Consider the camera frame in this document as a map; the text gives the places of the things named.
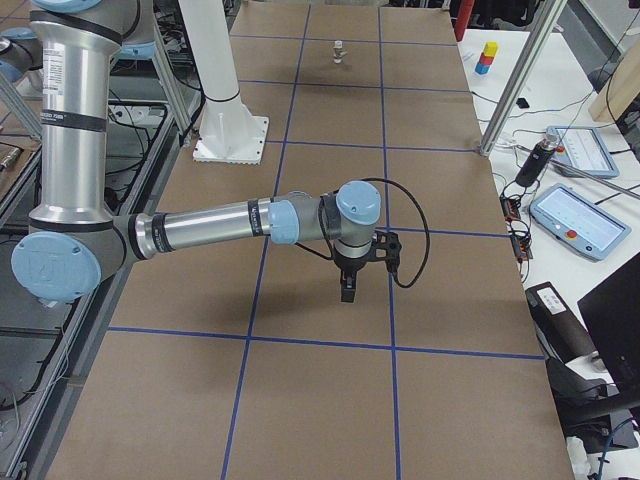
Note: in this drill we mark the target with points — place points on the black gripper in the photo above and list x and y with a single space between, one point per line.
351 264

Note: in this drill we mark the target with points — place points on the white PPR valve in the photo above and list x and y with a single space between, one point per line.
338 51

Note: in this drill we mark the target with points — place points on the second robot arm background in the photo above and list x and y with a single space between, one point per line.
22 55

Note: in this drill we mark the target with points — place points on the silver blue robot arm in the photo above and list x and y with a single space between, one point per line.
75 243

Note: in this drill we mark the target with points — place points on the orange circuit board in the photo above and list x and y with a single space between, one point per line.
510 208

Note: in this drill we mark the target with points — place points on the black box with label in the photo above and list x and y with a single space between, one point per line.
558 324

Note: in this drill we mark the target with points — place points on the lower teach pendant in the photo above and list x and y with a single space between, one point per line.
578 223

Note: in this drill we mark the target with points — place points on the teach pendant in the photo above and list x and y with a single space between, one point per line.
578 223
582 148

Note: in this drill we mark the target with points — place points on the black cylindrical bottle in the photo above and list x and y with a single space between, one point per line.
536 161

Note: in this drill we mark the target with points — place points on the small black square object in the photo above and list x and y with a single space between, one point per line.
522 103

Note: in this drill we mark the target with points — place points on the black monitor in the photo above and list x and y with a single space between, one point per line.
611 314

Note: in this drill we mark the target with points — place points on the stacked coloured blocks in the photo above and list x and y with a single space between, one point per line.
486 58

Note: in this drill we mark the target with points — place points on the upper teach pendant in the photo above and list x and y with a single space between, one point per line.
582 148

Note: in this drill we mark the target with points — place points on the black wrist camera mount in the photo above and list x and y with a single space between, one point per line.
386 247

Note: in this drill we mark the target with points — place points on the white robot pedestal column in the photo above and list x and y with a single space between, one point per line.
228 132

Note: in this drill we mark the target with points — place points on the aluminium frame post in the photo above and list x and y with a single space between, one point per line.
532 49

